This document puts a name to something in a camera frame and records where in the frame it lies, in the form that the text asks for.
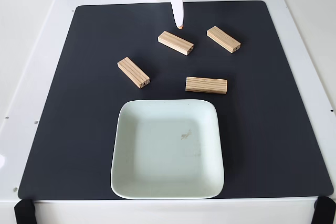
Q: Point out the grooved wooden block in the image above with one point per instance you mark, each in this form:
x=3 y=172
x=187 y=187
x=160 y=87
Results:
x=223 y=39
x=206 y=85
x=175 y=42
x=133 y=72

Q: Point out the pale green square plate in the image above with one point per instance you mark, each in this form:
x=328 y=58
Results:
x=162 y=153

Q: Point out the black rubber mat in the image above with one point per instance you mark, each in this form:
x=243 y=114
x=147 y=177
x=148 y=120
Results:
x=78 y=103

